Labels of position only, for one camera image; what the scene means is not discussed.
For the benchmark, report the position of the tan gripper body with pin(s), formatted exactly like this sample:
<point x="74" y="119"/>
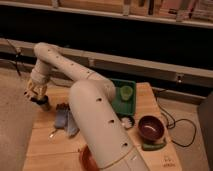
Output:
<point x="35" y="90"/>

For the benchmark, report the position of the white dish brush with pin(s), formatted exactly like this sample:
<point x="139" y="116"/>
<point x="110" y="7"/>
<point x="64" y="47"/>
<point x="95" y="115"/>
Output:
<point x="127" y="122"/>

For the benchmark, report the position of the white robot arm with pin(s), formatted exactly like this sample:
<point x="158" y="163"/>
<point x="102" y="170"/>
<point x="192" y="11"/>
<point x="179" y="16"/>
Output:
<point x="90" y="99"/>

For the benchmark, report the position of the small metal cup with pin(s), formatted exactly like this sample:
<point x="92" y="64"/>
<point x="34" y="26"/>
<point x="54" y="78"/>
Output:
<point x="44" y="103"/>

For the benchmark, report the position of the small green cup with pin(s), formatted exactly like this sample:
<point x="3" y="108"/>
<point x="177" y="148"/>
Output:
<point x="126" y="92"/>

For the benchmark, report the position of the blue folded cloth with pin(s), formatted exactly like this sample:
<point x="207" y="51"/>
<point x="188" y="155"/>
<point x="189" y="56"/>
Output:
<point x="65" y="120"/>

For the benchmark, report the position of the metal spoon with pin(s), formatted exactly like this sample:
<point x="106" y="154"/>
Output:
<point x="52" y="134"/>

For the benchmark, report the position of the orange bowl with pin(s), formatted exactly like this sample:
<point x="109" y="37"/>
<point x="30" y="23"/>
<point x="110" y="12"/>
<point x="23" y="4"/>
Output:
<point x="86" y="160"/>

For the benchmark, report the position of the green plastic tray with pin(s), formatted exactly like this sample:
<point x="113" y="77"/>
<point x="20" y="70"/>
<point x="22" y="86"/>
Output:
<point x="124" y="106"/>

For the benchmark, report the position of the dark purple bowl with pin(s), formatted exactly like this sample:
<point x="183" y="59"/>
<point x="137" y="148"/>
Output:
<point x="151" y="128"/>

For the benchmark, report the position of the wooden board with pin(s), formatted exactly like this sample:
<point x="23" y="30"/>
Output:
<point x="62" y="154"/>

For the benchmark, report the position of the green plate under bowl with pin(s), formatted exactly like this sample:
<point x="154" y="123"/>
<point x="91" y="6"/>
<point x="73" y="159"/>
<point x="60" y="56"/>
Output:
<point x="154" y="147"/>

